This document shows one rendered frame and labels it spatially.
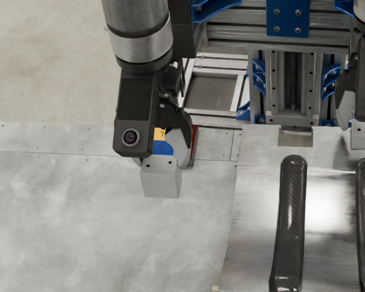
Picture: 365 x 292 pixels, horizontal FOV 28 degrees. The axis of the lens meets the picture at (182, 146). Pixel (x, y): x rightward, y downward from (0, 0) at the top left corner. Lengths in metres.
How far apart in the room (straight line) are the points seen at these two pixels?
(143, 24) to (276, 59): 0.95
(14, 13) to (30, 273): 1.99
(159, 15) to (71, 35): 2.01
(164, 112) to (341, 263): 0.30
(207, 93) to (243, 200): 1.16
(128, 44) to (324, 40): 0.77
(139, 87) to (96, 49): 1.85
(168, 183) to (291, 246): 0.19
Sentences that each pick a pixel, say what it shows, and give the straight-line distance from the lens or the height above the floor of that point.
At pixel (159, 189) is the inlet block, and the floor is 0.92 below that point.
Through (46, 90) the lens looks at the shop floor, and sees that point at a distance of 2.63.
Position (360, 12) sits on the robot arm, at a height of 1.13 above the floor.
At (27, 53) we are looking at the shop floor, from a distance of 2.81.
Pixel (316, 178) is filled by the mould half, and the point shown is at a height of 0.89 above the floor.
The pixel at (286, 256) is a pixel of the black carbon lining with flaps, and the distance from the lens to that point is 0.99.
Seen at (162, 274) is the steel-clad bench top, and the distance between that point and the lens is 1.09.
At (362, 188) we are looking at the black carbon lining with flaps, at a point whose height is 0.88.
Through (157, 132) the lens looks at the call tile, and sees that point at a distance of 1.22.
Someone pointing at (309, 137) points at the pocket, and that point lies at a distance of 1.15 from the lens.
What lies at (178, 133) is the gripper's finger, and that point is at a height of 1.02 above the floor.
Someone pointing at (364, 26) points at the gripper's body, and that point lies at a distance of 0.98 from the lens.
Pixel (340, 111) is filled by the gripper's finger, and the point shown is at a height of 0.95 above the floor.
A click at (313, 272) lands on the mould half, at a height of 0.92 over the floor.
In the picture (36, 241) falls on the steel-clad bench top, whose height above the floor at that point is 0.80.
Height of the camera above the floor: 1.72
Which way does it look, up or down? 48 degrees down
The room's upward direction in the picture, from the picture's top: 9 degrees counter-clockwise
